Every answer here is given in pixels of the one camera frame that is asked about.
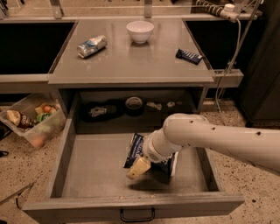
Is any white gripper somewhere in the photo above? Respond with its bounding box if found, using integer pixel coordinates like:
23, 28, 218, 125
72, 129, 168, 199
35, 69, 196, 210
126, 132, 172, 179

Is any blue kettle chip bag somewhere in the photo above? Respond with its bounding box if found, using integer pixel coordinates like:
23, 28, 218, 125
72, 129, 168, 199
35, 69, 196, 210
123, 133, 179, 178

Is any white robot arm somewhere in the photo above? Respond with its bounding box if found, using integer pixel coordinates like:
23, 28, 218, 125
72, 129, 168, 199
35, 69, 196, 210
127, 113, 280, 179

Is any open grey top drawer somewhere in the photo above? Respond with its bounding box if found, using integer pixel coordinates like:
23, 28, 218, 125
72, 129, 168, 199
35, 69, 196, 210
23, 119, 244, 224

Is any black chip bag on shelf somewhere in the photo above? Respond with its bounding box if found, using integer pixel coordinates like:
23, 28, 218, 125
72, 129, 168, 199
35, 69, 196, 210
80, 100, 124, 123

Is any grey counter cabinet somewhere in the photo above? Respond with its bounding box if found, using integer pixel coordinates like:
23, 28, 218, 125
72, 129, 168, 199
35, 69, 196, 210
47, 17, 217, 117

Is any brown snack bag in bin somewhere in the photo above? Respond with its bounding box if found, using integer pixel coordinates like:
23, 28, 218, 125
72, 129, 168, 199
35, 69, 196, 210
6, 110, 34, 130

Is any black tape roll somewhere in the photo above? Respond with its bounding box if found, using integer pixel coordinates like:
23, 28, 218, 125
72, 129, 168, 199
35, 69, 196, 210
125, 96, 144, 116

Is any crumpled wrapper on shelf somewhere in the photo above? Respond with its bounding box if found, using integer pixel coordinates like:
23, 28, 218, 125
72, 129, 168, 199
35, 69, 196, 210
146, 101, 162, 111

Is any small crumpled foil piece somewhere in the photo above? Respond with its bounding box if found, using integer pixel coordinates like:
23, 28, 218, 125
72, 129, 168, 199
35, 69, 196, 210
166, 101, 176, 108

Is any clear plastic snack bin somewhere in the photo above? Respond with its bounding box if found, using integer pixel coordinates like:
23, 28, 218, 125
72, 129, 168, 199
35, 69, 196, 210
0, 94, 66, 148

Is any dark blue snack bar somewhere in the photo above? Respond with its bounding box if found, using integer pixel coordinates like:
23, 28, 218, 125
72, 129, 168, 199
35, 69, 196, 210
176, 49, 203, 65

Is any crushed silver blue can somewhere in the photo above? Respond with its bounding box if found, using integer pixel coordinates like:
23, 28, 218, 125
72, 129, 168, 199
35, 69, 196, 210
77, 35, 108, 59

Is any white ceramic bowl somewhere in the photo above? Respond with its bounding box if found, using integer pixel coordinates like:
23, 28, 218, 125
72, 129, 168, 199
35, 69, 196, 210
126, 21, 154, 44

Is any black drawer handle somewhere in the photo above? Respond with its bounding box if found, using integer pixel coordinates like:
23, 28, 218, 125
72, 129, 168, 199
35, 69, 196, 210
120, 208, 156, 223

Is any white coiled hose fitting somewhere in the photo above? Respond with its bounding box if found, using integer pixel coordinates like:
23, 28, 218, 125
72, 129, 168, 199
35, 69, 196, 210
196, 0, 239, 23

